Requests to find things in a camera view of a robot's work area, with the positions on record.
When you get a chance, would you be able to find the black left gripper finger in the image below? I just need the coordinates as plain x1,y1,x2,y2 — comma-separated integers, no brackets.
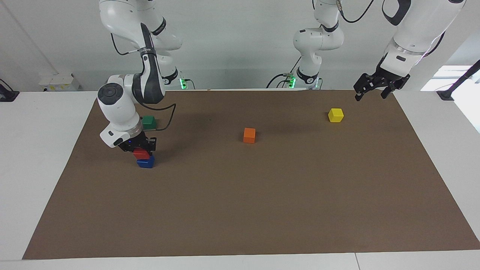
354,73,381,102
380,75,410,99

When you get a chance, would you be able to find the blue cube block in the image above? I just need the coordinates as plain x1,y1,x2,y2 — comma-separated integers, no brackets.
136,155,155,169

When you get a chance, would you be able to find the green cube block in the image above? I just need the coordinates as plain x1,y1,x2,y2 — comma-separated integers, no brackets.
141,115,158,131

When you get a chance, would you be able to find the brown table mat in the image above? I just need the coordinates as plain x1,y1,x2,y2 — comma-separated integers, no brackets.
22,89,480,260

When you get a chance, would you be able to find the black table clamp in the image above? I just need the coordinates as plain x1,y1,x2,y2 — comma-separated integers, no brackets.
0,79,20,102

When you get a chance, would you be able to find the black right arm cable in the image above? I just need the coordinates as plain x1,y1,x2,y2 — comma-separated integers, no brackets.
110,31,177,132

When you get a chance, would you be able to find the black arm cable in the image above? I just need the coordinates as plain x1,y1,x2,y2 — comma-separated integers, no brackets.
339,0,447,57
110,31,177,132

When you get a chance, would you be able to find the black camera stand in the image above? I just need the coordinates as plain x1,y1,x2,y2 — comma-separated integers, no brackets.
436,59,480,101

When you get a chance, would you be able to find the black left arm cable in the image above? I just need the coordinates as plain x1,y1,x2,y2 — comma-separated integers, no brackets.
339,0,447,57

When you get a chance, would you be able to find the black left base cable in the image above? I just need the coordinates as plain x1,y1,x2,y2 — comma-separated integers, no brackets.
266,56,303,89

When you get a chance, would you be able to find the white wall box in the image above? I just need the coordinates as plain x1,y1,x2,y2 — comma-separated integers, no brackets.
39,73,81,92

